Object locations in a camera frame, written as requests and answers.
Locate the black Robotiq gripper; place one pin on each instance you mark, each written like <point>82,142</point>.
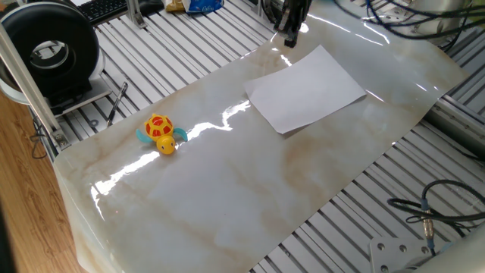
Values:
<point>299,9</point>

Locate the white paper sheet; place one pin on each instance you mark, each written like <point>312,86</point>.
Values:
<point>303,91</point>

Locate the blue snack bag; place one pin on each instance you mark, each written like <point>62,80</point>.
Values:
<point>202,5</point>

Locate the yellow snack bag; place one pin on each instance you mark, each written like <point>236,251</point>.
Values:
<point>174,5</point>

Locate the black computer mouse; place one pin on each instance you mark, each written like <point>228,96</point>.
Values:
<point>151,7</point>

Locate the short aluminium upright profile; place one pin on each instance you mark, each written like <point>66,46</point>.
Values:
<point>133,13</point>

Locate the yellow turtle bath toy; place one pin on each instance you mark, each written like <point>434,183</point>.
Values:
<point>159,127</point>

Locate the glossy marble pattern mat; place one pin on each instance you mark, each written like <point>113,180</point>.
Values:
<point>227,197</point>

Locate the black pen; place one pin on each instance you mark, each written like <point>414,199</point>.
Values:
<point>117,102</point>

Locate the black keyboard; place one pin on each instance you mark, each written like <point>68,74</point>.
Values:
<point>102,9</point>

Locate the metal washer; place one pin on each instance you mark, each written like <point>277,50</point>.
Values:
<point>91,123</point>

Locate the silver cylinder mount with plate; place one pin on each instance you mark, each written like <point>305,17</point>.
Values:
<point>432,9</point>

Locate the aluminium side rail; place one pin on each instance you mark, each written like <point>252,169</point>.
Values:
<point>451,121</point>

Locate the white fan base plate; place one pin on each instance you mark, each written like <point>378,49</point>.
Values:
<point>96,93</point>

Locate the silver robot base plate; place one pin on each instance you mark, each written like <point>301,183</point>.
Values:
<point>394,252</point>

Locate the metal corner bracket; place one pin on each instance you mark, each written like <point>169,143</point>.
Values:
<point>61,139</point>

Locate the aluminium frame strut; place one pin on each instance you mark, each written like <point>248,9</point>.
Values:
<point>28,85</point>

